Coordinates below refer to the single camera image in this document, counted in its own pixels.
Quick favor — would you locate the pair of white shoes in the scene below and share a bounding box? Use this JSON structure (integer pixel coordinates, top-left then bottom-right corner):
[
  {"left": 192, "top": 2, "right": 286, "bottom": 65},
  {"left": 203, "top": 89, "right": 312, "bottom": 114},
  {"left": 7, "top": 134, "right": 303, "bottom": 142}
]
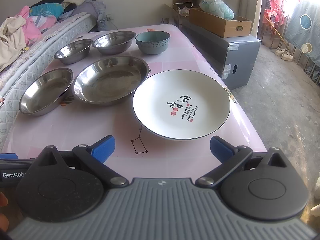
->
[{"left": 274, "top": 48, "right": 293, "bottom": 61}]

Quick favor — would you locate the white quilted mattress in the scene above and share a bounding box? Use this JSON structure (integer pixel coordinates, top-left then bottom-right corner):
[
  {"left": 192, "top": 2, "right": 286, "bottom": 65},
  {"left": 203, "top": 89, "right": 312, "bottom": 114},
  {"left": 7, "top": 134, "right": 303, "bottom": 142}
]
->
[{"left": 1, "top": 12, "right": 96, "bottom": 148}]

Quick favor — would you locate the large steel basin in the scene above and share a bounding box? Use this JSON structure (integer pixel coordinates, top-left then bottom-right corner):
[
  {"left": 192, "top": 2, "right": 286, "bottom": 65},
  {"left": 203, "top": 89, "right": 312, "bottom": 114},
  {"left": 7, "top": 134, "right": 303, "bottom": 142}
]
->
[{"left": 72, "top": 56, "right": 149, "bottom": 106}]

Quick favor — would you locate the teal ceramic bowl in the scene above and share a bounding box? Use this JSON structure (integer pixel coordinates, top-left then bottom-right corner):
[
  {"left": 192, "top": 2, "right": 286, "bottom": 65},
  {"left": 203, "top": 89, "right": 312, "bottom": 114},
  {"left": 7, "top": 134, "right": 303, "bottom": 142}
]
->
[{"left": 136, "top": 31, "right": 171, "bottom": 55}]

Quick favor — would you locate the brown cardboard box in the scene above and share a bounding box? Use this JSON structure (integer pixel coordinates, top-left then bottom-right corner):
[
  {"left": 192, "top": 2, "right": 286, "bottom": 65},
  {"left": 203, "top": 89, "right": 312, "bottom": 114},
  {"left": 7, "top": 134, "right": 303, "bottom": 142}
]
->
[{"left": 188, "top": 8, "right": 252, "bottom": 38}]

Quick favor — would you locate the white ceramic plate with calligraphy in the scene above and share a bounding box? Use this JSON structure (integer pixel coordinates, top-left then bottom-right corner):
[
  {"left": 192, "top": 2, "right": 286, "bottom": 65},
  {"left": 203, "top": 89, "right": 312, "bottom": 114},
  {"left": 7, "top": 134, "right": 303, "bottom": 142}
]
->
[{"left": 132, "top": 70, "right": 231, "bottom": 140}]

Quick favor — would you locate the blue patterned hanging sheet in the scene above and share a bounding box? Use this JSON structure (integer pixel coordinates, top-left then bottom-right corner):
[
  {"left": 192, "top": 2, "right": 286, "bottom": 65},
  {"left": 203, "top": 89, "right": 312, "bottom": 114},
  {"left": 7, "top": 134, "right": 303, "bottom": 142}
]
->
[{"left": 285, "top": 2, "right": 320, "bottom": 66}]

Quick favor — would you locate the large grey carton box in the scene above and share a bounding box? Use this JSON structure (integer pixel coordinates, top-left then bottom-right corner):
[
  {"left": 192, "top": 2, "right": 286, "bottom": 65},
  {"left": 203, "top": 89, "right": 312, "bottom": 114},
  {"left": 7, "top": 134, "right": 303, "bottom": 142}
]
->
[{"left": 182, "top": 20, "right": 261, "bottom": 90}]

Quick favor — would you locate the person's left hand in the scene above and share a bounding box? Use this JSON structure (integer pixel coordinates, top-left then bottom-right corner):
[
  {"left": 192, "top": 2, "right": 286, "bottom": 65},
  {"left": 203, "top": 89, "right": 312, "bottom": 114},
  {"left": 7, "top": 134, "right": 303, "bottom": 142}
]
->
[{"left": 0, "top": 191, "right": 10, "bottom": 233}]

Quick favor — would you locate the open box with clutter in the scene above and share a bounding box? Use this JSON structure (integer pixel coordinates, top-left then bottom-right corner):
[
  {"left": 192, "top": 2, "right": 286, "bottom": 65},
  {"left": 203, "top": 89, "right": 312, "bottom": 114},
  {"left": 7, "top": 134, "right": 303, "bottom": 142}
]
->
[{"left": 165, "top": 0, "right": 197, "bottom": 29}]

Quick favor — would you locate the plastic bag with cloth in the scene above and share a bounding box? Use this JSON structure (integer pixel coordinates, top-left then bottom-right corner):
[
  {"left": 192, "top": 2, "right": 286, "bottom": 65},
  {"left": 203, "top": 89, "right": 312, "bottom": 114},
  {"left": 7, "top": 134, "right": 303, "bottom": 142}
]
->
[{"left": 199, "top": 0, "right": 234, "bottom": 20}]

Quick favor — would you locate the small steel bowl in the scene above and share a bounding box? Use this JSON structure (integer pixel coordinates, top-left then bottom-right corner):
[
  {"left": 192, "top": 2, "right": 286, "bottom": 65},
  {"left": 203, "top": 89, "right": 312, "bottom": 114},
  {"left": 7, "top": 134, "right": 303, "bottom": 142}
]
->
[{"left": 54, "top": 39, "right": 92, "bottom": 65}]

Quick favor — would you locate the pile of clothes and bedding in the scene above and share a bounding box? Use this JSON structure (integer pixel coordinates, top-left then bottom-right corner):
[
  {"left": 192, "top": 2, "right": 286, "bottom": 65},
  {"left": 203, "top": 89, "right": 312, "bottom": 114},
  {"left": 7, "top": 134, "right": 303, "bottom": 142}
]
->
[{"left": 1, "top": 0, "right": 106, "bottom": 72}]

